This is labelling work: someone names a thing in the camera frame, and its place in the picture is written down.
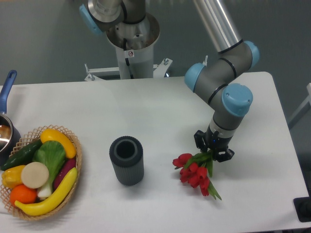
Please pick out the green cucumber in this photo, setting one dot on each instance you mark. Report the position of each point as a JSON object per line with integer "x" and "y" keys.
{"x": 22, "y": 156}

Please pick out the purple eggplant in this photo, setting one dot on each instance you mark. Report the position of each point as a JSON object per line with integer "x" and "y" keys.
{"x": 68, "y": 165}

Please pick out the orange fruit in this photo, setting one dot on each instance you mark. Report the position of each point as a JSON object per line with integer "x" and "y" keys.
{"x": 23, "y": 194}

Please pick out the yellow banana squash lower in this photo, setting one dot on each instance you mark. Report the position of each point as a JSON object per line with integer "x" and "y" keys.
{"x": 54, "y": 200}

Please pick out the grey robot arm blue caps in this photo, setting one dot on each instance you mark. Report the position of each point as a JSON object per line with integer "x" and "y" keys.
{"x": 215, "y": 84}

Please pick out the yellow bell pepper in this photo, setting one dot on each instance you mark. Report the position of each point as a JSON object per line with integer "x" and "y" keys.
{"x": 12, "y": 177}

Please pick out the blue handled saucepan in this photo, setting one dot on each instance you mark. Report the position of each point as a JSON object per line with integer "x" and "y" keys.
{"x": 9, "y": 135}

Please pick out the yellow squash upper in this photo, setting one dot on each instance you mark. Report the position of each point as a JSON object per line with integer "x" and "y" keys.
{"x": 55, "y": 135}

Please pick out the beige round disc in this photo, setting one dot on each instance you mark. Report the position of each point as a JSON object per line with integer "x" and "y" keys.
{"x": 34, "y": 175}

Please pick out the dark grey ribbed vase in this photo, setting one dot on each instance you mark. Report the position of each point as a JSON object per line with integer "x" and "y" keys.
{"x": 126, "y": 155}

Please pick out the black device at edge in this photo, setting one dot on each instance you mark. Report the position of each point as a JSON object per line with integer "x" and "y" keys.
{"x": 303, "y": 208}

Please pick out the white frame at right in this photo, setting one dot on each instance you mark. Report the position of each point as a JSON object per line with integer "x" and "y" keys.
{"x": 301, "y": 110}

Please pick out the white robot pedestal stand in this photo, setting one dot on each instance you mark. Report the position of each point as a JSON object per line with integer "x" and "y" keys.
{"x": 134, "y": 46}

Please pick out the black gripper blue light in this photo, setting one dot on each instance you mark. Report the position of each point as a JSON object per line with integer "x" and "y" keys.
{"x": 213, "y": 141}

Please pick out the woven wicker basket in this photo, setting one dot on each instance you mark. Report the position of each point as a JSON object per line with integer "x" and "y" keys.
{"x": 24, "y": 141}

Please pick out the green bok choy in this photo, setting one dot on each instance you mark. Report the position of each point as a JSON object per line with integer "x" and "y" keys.
{"x": 52, "y": 155}

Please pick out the red tulip bouquet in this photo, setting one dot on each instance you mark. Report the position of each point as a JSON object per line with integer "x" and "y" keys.
{"x": 196, "y": 170}

